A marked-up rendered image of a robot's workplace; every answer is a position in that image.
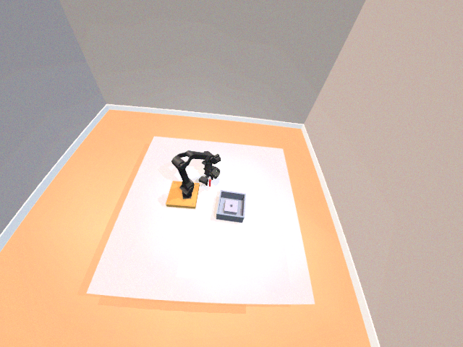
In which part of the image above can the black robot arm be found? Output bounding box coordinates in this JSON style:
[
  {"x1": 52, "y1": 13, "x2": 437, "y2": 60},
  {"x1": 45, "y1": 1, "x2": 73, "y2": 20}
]
[{"x1": 171, "y1": 150, "x2": 221, "y2": 200}]

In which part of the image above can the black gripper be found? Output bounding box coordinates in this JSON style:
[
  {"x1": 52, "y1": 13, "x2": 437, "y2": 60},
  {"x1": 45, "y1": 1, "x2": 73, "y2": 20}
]
[{"x1": 198, "y1": 166, "x2": 218, "y2": 186}]

